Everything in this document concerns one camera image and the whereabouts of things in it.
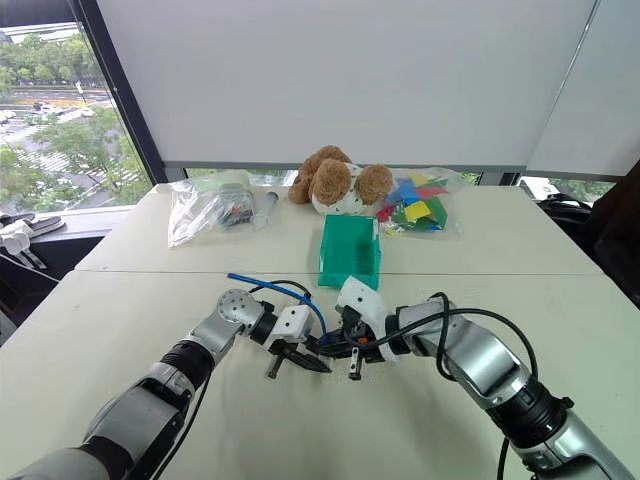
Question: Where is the wide white roller blind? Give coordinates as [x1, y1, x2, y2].
[94, 0, 601, 172]

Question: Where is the black flat object on sill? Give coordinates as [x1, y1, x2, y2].
[19, 213, 67, 237]

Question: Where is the green plastic bin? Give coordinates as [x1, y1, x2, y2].
[316, 214, 384, 291]

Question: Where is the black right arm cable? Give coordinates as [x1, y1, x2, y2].
[383, 292, 540, 480]

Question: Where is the clear plastic syringe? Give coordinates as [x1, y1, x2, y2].
[251, 189, 281, 232]

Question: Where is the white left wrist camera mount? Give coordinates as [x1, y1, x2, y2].
[269, 306, 314, 347]

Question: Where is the narrow white roller blind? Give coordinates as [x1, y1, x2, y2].
[524, 0, 640, 179]

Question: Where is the clear bag of small parts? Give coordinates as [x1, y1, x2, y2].
[166, 171, 257, 249]

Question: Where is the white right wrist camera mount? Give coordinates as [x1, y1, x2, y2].
[333, 274, 403, 365]

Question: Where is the brown and white plush dog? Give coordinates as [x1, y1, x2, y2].
[287, 144, 394, 217]

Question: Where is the black bag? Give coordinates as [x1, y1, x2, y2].
[535, 193, 594, 232]

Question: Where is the black chair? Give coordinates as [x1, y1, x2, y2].
[588, 160, 640, 309]

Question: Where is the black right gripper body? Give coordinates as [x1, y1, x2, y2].
[339, 305, 384, 364]

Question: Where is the black window frame post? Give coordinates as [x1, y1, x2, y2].
[72, 0, 189, 186]

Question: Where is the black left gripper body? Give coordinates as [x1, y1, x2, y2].
[260, 335, 311, 359]

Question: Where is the clear bag of coloured pieces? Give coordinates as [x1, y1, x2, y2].
[374, 166, 470, 242]

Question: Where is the white object on sill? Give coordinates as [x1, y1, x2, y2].
[0, 217, 34, 257]

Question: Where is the blue cable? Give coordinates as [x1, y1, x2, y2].
[226, 272, 331, 348]

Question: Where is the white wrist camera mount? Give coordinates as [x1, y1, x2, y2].
[333, 274, 403, 365]
[269, 306, 314, 347]

